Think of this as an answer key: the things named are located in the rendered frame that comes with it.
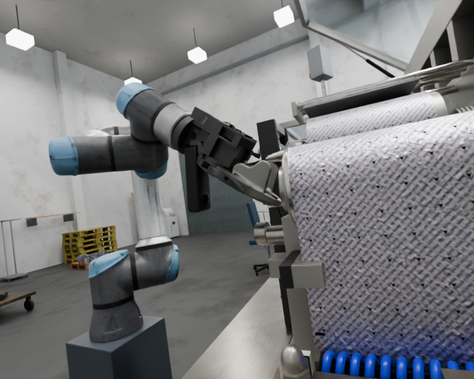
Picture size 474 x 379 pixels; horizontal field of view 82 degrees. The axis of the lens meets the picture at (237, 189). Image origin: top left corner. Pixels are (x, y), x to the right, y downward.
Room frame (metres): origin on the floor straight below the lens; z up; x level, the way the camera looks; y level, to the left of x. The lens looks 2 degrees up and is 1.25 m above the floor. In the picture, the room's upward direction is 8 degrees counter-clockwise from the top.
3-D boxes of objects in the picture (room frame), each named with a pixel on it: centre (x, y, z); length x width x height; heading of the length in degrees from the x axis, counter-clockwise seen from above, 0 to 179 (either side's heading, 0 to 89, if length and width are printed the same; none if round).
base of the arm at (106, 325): (0.85, 0.42, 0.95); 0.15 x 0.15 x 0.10
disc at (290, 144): (0.43, -0.10, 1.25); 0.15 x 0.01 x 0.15; 157
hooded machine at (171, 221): (11.43, 3.04, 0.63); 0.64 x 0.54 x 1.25; 63
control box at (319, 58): (0.93, -0.34, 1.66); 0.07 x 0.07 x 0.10; 42
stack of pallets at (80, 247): (8.74, 4.85, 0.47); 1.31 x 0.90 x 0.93; 153
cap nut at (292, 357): (0.31, -0.04, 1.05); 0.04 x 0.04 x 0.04
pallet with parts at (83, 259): (7.62, 4.04, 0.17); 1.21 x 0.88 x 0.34; 151
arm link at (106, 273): (0.85, 0.41, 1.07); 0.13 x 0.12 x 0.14; 112
